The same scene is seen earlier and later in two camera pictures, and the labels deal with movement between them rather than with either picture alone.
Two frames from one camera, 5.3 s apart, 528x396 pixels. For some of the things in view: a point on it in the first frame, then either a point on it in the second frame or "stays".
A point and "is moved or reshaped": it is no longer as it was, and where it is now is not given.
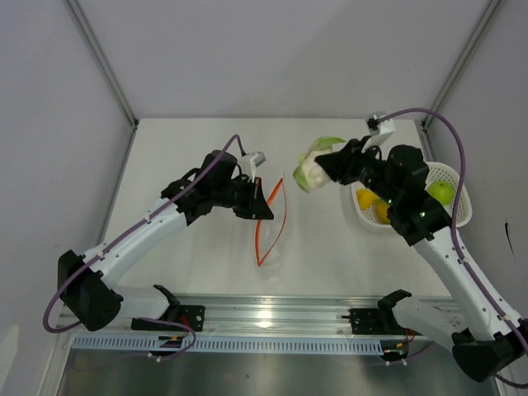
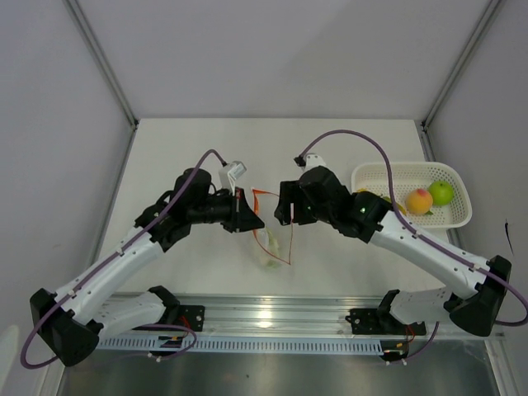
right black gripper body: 370,171 to 322,214
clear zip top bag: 271,234 is moved or reshaped
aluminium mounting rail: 272,315 stays
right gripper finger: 341,166 to 287,195
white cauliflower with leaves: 309,174 to 272,256
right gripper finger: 354,148 to 304,206
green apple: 442,190 stays
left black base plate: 195,315 stays
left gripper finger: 261,209 to 245,218
